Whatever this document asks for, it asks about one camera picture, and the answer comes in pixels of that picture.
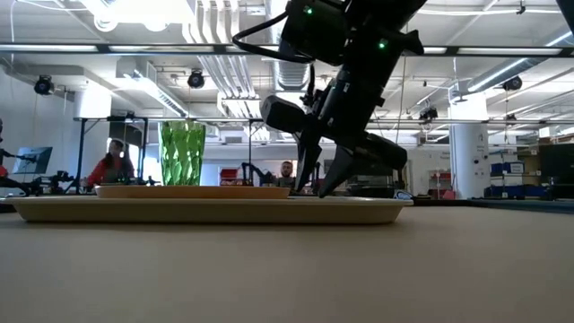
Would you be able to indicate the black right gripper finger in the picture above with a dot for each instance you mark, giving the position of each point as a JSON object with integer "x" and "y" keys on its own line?
{"x": 308, "y": 157}
{"x": 338, "y": 170}

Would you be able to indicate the beige plastic tray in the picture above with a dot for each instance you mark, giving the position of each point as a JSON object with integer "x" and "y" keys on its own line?
{"x": 202, "y": 211}

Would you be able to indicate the orange plate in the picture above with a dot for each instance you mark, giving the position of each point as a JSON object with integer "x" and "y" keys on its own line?
{"x": 193, "y": 193}

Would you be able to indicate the green faceted cup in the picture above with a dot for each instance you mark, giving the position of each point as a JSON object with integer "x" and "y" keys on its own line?
{"x": 181, "y": 154}

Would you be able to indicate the black background robot arm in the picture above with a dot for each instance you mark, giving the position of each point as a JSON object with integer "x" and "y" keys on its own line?
{"x": 253, "y": 172}
{"x": 56, "y": 181}
{"x": 11, "y": 154}

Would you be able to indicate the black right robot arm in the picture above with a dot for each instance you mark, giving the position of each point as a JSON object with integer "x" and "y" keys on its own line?
{"x": 359, "y": 27}

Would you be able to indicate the person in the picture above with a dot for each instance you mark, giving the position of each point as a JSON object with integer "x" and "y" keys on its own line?
{"x": 107, "y": 170}
{"x": 286, "y": 172}

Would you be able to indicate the small white blue object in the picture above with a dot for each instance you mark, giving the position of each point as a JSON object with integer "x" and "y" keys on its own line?
{"x": 402, "y": 195}

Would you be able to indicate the black ceiling spotlight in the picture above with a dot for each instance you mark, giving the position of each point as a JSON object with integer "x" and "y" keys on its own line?
{"x": 44, "y": 85}
{"x": 428, "y": 113}
{"x": 196, "y": 80}
{"x": 512, "y": 84}

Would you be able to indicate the red storage boxes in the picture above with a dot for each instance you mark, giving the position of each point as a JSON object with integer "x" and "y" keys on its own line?
{"x": 228, "y": 175}

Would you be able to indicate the white round column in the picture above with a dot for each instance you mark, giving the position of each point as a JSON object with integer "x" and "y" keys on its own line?
{"x": 468, "y": 152}

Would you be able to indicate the overhead bar with light strips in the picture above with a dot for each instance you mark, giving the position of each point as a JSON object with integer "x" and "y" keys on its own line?
{"x": 215, "y": 49}

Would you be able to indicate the blue storage bins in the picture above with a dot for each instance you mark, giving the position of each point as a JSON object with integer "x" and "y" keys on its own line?
{"x": 515, "y": 188}

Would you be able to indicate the dark wide screen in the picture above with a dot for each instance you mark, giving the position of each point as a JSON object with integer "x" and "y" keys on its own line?
{"x": 556, "y": 163}

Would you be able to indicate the tilted grey monitor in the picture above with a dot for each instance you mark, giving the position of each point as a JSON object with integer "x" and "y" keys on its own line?
{"x": 32, "y": 160}

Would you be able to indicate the black metal stand frame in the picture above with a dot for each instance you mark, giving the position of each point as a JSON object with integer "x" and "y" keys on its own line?
{"x": 249, "y": 148}
{"x": 81, "y": 152}

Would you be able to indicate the silver ventilation duct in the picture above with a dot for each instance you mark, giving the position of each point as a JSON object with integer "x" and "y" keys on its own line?
{"x": 291, "y": 74}

